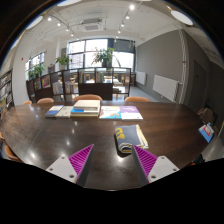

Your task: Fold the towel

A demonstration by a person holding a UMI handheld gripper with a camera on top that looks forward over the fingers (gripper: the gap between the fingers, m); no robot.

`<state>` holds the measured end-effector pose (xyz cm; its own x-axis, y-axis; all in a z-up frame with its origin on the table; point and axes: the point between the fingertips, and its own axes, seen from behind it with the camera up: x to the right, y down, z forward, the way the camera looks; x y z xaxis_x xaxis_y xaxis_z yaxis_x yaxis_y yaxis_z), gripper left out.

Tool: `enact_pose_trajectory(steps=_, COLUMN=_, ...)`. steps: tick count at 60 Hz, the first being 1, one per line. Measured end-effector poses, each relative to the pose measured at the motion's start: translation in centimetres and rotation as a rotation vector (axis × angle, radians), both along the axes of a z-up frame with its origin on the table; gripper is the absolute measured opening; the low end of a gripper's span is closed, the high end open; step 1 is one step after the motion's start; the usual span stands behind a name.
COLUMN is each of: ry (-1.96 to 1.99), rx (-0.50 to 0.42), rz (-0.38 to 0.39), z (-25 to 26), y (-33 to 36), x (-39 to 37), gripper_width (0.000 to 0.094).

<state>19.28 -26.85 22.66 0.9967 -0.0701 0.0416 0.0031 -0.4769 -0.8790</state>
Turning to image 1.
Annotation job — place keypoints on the grey door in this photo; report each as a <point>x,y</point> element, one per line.
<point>198,85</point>

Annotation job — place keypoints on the stack of books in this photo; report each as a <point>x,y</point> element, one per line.
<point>86,107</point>

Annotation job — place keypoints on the round ceiling lamp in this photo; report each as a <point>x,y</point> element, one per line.
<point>181,17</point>

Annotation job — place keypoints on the blue book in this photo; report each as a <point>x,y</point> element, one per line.
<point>53,111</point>

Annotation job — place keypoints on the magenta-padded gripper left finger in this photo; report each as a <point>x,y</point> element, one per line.
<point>63,166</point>

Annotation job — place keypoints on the large potted plant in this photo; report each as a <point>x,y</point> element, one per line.
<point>105,56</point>

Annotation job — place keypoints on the purple and white book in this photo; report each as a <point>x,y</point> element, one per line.
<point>130,112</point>

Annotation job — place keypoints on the small potted plant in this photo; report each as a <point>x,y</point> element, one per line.
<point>63,60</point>

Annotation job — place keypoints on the blue and red box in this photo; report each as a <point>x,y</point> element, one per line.
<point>206,132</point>

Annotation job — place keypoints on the colourful illustrated book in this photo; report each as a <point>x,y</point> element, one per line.
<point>110,112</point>

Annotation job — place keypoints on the ceiling spot lights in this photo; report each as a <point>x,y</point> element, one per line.
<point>132,6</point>

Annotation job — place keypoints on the large white radiator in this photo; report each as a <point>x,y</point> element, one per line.
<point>165,87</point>

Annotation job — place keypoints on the tall side bookshelf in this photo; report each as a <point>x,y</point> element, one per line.
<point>6,91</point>

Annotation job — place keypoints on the grey towel with yellow edge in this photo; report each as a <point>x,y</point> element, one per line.
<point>128,138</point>

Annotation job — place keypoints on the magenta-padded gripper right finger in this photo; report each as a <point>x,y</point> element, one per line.
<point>160,166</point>

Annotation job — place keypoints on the potted plant by window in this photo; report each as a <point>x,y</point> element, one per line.
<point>36,70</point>

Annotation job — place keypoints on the dark wooden shelf unit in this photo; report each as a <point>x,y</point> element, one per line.
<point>90,88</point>

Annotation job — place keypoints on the small white radiator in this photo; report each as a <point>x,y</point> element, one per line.
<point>141,77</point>

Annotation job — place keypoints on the ceiling air conditioner unit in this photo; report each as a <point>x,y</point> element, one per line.
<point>91,26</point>

